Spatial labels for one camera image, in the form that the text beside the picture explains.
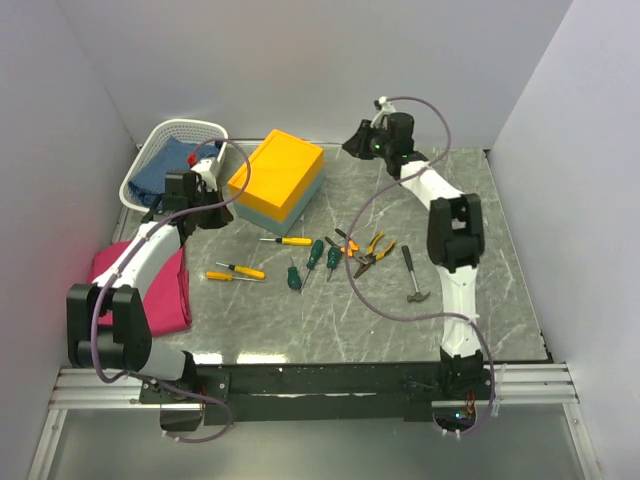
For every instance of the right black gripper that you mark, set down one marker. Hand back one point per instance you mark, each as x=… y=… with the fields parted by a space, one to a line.
x=355 y=144

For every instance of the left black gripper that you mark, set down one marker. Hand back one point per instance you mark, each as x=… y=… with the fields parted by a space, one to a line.
x=222 y=217

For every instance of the orange grey drawer box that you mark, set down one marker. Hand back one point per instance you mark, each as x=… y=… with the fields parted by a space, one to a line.
x=284 y=175

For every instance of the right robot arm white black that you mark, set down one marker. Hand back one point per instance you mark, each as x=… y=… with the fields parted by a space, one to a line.
x=454 y=241

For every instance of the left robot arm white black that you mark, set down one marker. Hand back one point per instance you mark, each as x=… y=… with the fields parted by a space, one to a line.
x=107 y=326

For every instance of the yellow screwdriver lower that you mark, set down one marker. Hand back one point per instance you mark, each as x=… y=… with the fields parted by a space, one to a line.
x=220 y=276

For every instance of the yellow screwdriver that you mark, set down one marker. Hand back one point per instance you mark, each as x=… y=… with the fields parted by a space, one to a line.
x=244 y=270
x=291 y=241
x=220 y=276

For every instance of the yellow screwdriver middle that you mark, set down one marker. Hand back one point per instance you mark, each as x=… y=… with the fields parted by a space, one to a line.
x=244 y=270

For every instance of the yellow screwdriver upper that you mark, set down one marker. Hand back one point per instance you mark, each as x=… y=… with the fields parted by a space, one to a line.
x=291 y=241

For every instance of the blue cloth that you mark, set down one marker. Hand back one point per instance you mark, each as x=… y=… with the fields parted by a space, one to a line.
x=149 y=182

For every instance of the white plastic basket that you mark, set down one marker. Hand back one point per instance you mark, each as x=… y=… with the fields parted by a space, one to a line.
x=185 y=130

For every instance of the pink folded cloth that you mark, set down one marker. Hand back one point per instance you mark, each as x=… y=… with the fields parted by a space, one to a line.
x=166 y=303

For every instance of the green screwdriver short left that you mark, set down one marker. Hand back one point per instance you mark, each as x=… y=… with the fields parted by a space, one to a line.
x=293 y=278

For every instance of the orange black pliers small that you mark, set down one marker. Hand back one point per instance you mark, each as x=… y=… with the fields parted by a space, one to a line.
x=352 y=248

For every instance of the green screwdriver long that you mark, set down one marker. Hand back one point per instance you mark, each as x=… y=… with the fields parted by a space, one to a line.
x=315 y=254

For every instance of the green screwdriver right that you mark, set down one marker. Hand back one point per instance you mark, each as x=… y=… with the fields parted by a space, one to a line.
x=333 y=257

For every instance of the orange black long-nose pliers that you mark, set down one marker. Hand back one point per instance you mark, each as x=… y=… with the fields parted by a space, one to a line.
x=372 y=255

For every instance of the small black hammer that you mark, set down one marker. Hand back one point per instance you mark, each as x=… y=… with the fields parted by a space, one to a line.
x=417 y=296

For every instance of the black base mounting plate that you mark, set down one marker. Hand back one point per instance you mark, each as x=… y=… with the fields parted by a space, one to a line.
x=299 y=392

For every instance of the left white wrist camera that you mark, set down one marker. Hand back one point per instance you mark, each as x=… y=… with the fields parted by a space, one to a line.
x=208 y=168

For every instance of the aluminium rail frame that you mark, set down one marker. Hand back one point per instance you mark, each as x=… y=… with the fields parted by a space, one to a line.
x=524 y=384

